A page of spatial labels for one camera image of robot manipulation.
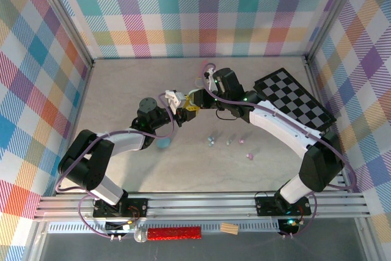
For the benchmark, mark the blue earbud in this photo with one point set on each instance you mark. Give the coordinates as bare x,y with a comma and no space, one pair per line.
210,137
211,143

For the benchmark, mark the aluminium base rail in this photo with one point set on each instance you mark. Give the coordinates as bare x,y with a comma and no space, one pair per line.
198,204

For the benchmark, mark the black grey checkerboard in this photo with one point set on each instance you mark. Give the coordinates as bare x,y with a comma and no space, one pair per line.
293,90

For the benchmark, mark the small cork block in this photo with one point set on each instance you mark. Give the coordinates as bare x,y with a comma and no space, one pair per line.
229,228

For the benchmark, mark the blue earbud charging case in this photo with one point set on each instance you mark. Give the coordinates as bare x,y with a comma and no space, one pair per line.
163,144

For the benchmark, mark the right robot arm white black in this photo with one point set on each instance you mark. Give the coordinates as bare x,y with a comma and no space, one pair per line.
275,123

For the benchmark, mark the red glitter microphone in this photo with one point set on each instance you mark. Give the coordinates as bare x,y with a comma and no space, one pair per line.
174,233

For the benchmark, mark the aluminium frame post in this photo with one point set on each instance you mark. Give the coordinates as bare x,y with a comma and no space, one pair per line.
331,13
65,19

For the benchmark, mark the pink toy microphone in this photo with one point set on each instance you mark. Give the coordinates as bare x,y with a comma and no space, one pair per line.
204,63

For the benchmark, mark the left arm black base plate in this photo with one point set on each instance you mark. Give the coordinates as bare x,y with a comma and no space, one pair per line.
137,207

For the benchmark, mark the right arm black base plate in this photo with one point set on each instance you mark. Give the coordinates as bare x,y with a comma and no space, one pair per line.
265,206

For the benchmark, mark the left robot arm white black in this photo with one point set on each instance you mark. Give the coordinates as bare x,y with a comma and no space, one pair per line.
128,141

